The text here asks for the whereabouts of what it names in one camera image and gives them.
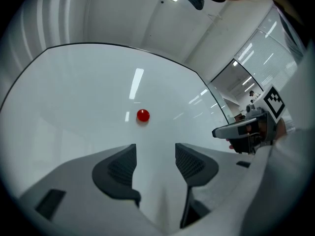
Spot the glass partition with blinds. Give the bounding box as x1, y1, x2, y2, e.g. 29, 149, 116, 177
233, 6, 306, 94

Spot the person's right forearm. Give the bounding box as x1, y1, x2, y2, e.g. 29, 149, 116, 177
270, 118, 296, 147

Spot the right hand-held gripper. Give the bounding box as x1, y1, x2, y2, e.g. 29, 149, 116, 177
212, 84, 287, 155

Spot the red round magnet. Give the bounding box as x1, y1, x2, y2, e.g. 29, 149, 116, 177
136, 109, 151, 122

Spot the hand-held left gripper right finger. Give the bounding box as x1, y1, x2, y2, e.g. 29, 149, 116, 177
175, 143, 254, 230

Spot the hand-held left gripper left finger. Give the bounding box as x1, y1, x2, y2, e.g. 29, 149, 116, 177
18, 143, 163, 236

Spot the white whiteboard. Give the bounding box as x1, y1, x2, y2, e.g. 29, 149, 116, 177
0, 42, 238, 233

